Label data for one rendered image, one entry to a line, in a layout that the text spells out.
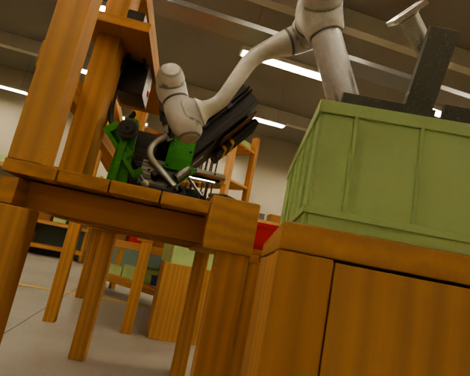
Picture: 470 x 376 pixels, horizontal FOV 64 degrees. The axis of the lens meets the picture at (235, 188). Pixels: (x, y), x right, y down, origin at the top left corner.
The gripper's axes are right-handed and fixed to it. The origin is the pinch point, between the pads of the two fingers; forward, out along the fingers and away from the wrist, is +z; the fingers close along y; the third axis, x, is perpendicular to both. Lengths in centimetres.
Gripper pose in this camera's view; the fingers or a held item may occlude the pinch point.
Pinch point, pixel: (168, 133)
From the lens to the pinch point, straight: 173.7
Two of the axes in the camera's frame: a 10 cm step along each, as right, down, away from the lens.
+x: -8.0, 4.6, -3.8
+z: -1.8, 4.1, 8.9
